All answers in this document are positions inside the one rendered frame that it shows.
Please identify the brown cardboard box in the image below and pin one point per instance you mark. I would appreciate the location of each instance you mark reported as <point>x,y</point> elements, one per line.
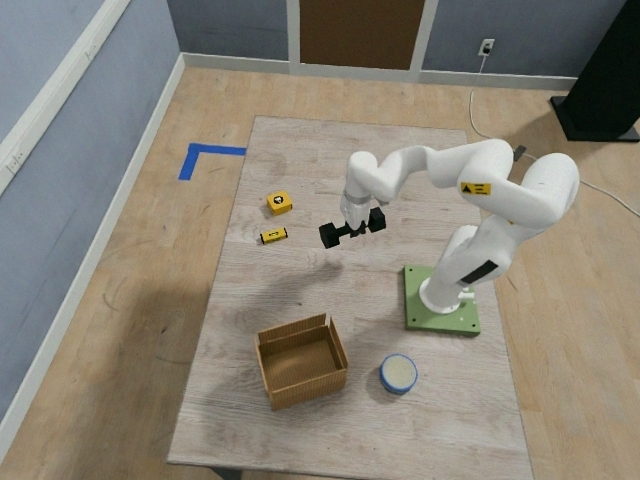
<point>308,360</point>

